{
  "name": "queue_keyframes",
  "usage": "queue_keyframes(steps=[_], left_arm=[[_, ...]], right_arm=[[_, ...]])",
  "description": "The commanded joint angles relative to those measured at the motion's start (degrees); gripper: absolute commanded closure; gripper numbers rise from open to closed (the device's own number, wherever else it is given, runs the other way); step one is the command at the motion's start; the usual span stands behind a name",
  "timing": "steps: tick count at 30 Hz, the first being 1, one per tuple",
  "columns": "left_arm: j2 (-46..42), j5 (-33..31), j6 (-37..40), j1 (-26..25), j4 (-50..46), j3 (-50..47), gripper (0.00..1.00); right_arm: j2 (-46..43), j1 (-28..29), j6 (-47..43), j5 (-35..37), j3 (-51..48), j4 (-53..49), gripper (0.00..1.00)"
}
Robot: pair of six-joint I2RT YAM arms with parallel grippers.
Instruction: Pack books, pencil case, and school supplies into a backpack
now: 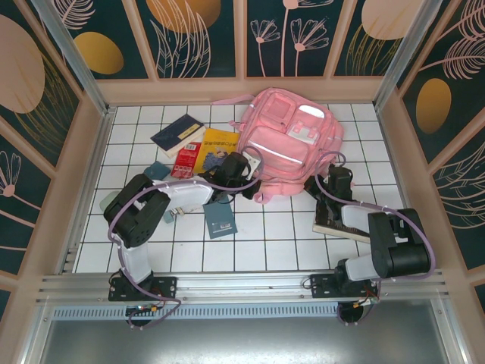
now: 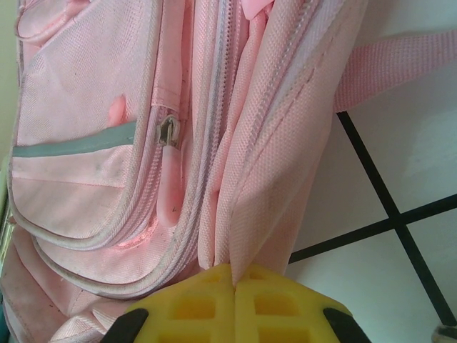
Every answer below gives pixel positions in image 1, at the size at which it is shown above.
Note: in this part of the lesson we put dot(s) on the yellow book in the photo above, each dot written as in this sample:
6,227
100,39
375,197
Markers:
218,146

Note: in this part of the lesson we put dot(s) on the teal thin notebook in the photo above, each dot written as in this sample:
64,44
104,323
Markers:
219,223

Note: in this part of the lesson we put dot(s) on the pink backpack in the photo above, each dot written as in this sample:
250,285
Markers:
280,151

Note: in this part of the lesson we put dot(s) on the red booklet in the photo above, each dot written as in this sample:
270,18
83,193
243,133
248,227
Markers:
185,159

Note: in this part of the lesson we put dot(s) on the dark brown book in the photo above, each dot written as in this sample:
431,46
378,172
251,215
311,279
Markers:
326,227

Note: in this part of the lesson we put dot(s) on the navy blue thick book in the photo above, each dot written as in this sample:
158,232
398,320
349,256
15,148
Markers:
170,134

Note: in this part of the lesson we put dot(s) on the small teal pouch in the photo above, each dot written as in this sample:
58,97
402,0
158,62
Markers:
157,170

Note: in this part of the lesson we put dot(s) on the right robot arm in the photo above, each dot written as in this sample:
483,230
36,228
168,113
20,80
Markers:
401,250

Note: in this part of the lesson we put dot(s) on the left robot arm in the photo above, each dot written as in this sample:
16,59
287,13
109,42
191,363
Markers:
182,193

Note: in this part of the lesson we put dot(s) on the small circuit board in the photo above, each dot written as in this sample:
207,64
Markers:
142,309
365,302

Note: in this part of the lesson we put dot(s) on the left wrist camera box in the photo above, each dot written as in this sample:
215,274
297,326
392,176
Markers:
254,163

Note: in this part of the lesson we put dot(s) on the aluminium side rail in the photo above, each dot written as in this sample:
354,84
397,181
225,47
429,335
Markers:
99,151
390,151

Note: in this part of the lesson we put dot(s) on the aluminium mounting rail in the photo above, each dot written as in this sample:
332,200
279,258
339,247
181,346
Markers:
242,282

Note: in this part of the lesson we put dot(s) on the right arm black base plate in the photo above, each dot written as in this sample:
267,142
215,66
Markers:
322,286

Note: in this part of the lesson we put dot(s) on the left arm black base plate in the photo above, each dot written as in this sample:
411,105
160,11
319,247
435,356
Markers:
166,284

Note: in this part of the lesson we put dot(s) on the aluminium corner post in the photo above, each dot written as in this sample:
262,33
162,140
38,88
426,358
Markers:
403,57
77,57

